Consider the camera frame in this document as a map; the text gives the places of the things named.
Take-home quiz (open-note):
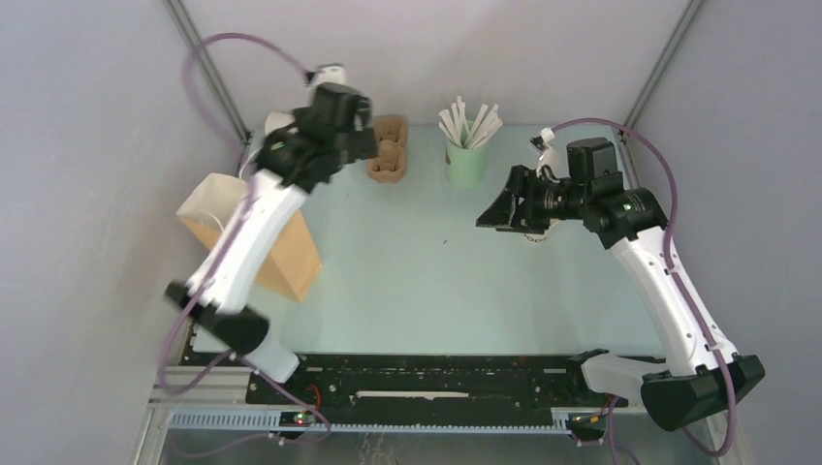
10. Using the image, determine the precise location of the bundle of white wrapped straws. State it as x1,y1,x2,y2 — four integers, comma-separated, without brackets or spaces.
438,96,503,150

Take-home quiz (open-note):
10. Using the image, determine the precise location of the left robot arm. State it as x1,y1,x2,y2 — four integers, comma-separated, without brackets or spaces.
166,82,378,404

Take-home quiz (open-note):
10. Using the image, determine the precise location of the aluminium frame post right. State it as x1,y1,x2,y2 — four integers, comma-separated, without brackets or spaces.
623,0,708,128

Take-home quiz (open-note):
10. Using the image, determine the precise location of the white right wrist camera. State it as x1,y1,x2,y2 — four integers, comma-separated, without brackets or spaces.
530,127,562,182

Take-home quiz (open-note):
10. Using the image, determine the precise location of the brown paper bag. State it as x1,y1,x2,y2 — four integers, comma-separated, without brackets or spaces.
176,168,323,313

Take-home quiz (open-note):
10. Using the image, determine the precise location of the aluminium frame post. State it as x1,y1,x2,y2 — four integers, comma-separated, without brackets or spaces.
162,0,248,145
623,0,708,128

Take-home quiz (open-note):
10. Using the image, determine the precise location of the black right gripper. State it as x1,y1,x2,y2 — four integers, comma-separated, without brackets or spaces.
476,165,589,235

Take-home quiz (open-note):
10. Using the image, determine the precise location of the green straw holder cup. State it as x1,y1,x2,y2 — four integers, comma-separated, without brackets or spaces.
446,139,489,189

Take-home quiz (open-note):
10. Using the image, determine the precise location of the aluminium frame post left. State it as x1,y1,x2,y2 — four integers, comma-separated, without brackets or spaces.
162,0,248,145

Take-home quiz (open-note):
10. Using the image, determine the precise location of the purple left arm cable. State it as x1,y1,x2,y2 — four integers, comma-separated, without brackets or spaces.
157,33,332,460

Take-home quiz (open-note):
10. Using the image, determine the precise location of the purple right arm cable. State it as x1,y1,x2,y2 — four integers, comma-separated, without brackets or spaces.
552,117,740,465

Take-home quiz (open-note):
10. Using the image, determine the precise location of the single white paper cup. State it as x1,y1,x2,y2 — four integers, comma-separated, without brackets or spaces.
523,226,553,243

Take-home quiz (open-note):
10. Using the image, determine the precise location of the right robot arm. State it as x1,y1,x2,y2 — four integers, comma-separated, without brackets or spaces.
476,136,765,431

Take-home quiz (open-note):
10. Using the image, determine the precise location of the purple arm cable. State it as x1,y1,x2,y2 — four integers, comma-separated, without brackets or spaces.
552,117,740,465
157,33,332,460

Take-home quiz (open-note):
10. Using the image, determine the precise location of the stack of white paper cups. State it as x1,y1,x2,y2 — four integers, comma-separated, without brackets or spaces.
264,111,294,136

